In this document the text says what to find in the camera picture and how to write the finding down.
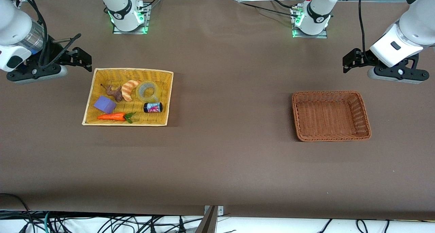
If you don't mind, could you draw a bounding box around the clear tape roll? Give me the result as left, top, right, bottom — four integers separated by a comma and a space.
136, 80, 161, 103

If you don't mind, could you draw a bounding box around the brown toy lion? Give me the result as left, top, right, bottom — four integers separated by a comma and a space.
101, 84, 124, 102

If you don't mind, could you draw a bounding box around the purple foam block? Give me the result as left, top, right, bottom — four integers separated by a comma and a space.
93, 96, 117, 114

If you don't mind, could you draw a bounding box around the striped toy croissant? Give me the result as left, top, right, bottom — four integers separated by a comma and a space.
121, 80, 141, 102

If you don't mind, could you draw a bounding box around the brown woven rectangular basket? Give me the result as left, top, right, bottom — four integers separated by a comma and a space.
292, 90, 372, 142

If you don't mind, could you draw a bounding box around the orange toy carrot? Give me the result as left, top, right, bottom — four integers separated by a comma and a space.
97, 112, 136, 124

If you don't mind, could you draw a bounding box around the small printed can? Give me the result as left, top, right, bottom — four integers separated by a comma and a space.
143, 102, 163, 113

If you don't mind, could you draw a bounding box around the yellow woven rectangular basket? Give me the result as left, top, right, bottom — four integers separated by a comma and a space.
82, 68, 174, 127

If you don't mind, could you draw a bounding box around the dark metal bar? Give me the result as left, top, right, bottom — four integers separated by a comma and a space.
195, 206, 218, 233

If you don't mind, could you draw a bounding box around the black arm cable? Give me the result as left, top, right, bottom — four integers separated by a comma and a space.
44, 33, 82, 70
15, 0, 49, 68
358, 0, 370, 55

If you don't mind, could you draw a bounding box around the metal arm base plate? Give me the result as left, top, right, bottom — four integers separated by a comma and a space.
292, 6, 329, 39
112, 3, 151, 35

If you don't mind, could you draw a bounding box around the black table cable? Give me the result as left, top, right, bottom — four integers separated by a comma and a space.
269, 0, 298, 10
238, 1, 299, 18

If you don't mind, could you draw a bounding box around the silver metal bracket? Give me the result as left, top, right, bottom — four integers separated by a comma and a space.
204, 205, 225, 216

